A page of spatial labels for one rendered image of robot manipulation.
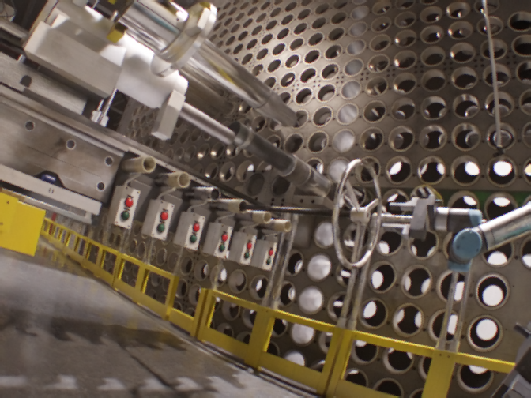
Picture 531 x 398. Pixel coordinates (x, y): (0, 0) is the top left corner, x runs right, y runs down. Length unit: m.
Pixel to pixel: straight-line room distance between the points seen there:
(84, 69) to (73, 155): 0.33
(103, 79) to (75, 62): 0.14
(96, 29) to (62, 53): 0.25
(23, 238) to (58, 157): 0.40
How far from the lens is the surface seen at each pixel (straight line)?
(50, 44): 1.37
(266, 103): 1.71
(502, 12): 3.56
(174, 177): 1.35
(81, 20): 1.54
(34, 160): 1.31
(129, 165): 1.34
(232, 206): 1.55
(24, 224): 1.06
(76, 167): 1.35
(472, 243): 0.91
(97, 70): 1.39
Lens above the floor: 0.59
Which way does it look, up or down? 12 degrees up
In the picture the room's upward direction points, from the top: 14 degrees clockwise
